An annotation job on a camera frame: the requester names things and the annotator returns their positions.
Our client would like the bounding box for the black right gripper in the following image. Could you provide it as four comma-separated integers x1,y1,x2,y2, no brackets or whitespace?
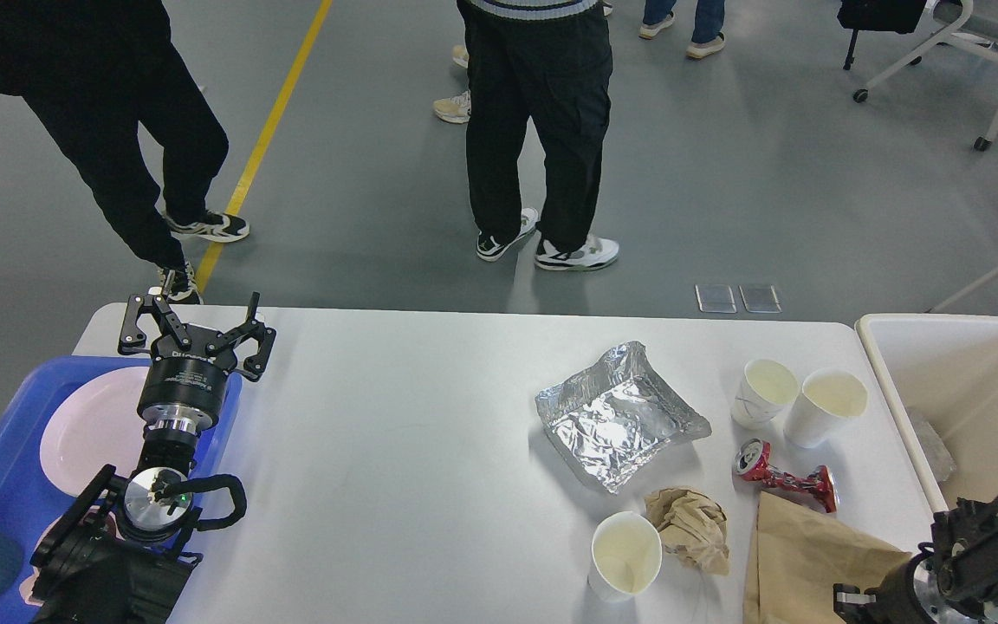
834,556,939,624

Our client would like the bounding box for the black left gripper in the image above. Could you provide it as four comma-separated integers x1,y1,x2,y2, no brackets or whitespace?
117,293,276,434

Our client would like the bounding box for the brown paper bag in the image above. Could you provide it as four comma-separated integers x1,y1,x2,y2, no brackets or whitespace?
743,492,911,623

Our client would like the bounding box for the pink plate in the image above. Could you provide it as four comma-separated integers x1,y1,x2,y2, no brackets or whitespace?
40,367,149,497

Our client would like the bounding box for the brown paper ball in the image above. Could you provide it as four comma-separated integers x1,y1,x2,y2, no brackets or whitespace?
645,487,729,575

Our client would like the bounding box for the white paper cup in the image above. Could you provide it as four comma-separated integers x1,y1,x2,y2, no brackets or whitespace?
587,512,663,603

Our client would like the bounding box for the pink mug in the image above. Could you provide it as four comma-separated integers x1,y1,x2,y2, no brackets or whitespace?
19,516,67,603

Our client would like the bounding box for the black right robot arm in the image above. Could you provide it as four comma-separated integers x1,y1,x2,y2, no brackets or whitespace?
833,497,998,623

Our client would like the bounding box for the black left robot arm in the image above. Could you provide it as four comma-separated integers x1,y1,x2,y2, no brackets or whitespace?
30,293,276,623

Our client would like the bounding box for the crushed red soda can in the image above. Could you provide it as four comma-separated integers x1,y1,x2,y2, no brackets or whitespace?
731,438,840,514

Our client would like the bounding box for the grey trash in bin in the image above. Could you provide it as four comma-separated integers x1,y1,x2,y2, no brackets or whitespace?
905,406,957,484

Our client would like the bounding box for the small white cup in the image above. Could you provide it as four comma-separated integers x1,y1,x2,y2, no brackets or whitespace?
783,367,870,449
731,359,800,429

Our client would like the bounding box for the blue plastic tray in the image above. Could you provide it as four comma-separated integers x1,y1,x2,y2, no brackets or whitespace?
0,355,243,624

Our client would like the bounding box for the cream plastic bin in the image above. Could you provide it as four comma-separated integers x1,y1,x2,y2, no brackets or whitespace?
856,315,998,512

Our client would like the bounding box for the person in black trousers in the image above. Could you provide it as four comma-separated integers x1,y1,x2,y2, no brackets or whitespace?
0,1,250,304

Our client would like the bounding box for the crumpled aluminium foil tray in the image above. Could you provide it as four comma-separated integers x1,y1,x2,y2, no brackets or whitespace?
535,341,712,495

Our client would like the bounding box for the floor socket plate right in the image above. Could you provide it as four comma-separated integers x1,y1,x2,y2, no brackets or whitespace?
738,284,781,315

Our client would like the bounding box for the floor socket plate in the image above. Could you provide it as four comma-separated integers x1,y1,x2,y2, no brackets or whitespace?
696,284,737,315
738,284,781,315

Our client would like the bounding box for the floor socket plate left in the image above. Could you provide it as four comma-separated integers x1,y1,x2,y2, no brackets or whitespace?
696,284,737,315

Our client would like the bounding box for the walking person in black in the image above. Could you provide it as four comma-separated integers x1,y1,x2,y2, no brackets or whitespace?
432,43,474,125

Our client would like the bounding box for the person in striped sweater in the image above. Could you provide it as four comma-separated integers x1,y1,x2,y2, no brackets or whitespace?
457,1,620,271

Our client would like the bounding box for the person in blue jeans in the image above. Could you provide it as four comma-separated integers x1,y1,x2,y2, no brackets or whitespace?
638,0,727,60

